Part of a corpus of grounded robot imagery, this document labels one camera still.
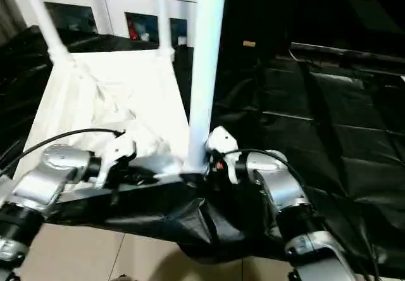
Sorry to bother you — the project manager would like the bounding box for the white cabinet with glass doors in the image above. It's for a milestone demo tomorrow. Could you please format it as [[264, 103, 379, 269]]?
[[0, 0, 198, 47]]

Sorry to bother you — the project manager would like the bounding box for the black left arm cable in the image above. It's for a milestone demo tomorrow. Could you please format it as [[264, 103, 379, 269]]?
[[0, 128, 126, 177]]

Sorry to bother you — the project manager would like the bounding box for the black bar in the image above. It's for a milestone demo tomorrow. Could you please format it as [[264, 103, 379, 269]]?
[[290, 42, 405, 73]]

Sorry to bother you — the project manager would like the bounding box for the black plastic mat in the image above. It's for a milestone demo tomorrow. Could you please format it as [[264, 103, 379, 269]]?
[[0, 25, 405, 275]]

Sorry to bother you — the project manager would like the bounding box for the white plastic table top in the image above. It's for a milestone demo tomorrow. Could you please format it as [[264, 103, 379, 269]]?
[[9, 46, 209, 196]]

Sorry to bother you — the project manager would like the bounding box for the grey curtain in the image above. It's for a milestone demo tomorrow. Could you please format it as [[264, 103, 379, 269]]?
[[0, 0, 26, 41]]

